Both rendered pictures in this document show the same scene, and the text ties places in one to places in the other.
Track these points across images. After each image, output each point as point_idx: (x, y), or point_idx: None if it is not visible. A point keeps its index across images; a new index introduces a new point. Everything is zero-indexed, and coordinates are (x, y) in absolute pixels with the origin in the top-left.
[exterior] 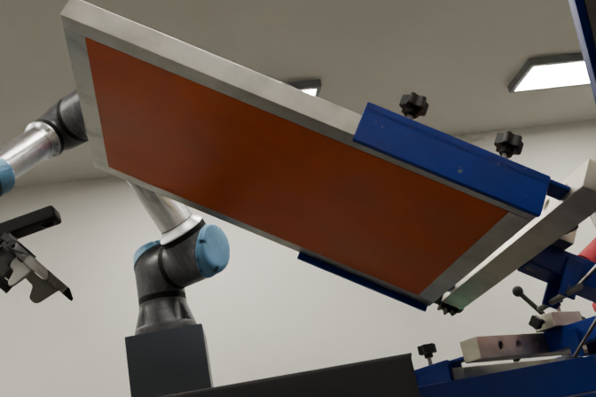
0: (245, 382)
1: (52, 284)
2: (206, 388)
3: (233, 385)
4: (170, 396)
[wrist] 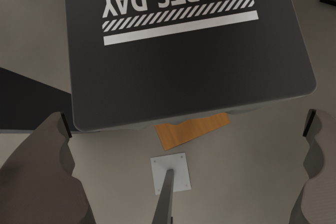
0: None
1: (72, 166)
2: None
3: None
4: (298, 22)
